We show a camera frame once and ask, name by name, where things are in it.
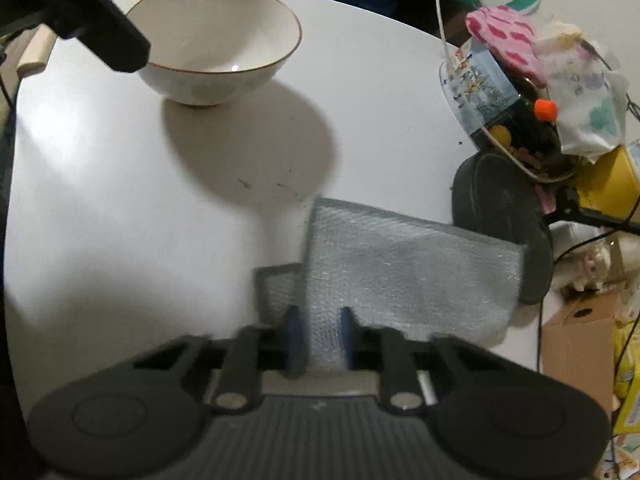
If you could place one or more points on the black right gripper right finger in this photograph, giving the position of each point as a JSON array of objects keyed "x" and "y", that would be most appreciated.
[{"x": 386, "y": 352}]

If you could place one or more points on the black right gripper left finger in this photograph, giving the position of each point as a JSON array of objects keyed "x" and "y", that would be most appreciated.
[{"x": 254, "y": 351}]

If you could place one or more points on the grey mesh dish cloth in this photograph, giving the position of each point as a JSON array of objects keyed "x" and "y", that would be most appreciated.
[{"x": 420, "y": 277}]

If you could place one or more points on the white ceramic bowl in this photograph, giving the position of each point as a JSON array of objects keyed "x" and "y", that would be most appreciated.
[{"x": 210, "y": 52}]

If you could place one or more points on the beige chair backrest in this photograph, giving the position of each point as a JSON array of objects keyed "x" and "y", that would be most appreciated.
[{"x": 35, "y": 57}]

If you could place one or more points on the black round lid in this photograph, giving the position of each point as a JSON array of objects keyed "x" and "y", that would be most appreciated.
[{"x": 491, "y": 196}]

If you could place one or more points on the brown cardboard box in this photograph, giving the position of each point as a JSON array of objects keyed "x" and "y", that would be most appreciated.
[{"x": 577, "y": 346}]

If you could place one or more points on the blue cookie tin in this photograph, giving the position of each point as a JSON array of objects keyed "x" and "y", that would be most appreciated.
[{"x": 495, "y": 108}]

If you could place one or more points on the yellow box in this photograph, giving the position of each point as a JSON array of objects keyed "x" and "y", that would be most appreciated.
[{"x": 611, "y": 184}]

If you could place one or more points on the orange bottle cap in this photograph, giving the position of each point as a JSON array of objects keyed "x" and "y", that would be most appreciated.
[{"x": 545, "y": 110}]

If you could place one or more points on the white printed plastic bag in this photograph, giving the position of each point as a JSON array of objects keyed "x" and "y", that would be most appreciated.
[{"x": 584, "y": 82}]

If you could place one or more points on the pink patterned cloth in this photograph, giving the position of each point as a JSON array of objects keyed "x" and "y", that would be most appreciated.
[{"x": 509, "y": 37}]

